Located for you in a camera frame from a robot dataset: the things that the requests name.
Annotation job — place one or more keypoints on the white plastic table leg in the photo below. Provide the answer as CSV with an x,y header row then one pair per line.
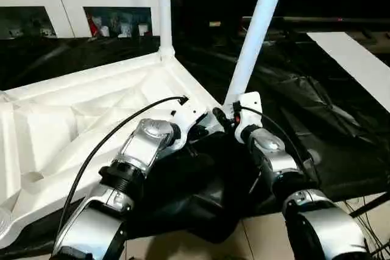
x,y
256,28
164,10

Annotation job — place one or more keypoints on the white plastic table top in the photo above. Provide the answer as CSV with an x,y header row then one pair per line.
x,y
61,126

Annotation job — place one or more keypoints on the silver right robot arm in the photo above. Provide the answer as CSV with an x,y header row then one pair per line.
x,y
286,175

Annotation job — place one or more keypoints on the small yellow label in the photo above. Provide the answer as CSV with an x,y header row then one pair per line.
x,y
215,24

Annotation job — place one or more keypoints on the black plastic mat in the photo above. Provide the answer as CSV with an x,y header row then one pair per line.
x,y
329,132

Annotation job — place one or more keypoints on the white flat panel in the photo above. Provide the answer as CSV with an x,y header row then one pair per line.
x,y
356,65

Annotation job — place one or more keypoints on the black stand leg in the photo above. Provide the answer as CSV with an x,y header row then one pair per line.
x,y
370,204

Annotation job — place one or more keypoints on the white glass-door cabinet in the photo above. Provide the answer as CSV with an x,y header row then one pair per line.
x,y
73,1

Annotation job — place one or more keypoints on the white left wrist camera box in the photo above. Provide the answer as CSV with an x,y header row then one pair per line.
x,y
190,117

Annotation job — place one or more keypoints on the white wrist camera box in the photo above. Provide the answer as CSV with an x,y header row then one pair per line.
x,y
190,117
248,111

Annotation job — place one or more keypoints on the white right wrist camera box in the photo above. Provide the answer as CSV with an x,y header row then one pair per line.
x,y
248,111

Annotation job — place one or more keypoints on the dark horizontal rail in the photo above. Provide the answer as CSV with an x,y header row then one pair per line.
x,y
317,22

